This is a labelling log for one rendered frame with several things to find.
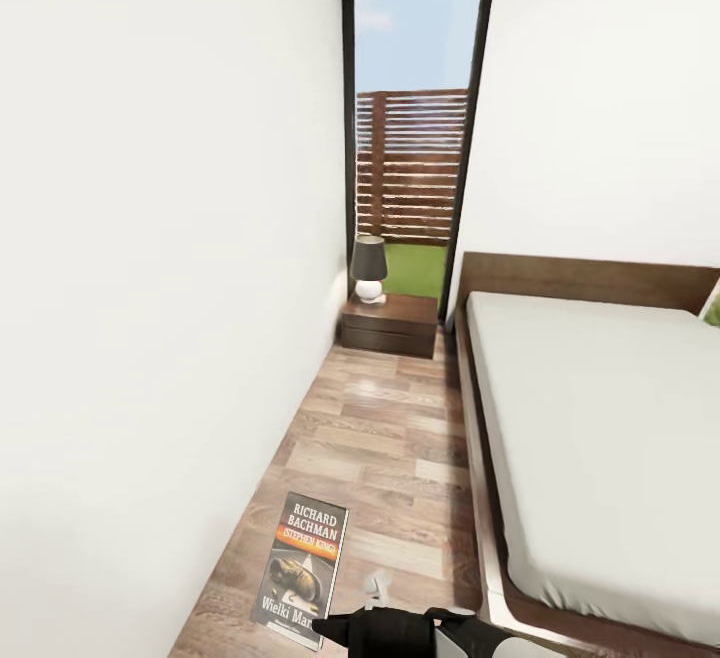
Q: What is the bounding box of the hardback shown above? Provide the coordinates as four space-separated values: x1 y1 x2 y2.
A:
252 491 350 652

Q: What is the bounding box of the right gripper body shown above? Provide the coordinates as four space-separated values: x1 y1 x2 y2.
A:
348 607 407 658

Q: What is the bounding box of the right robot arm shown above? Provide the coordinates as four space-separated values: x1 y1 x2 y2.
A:
311 567 568 658

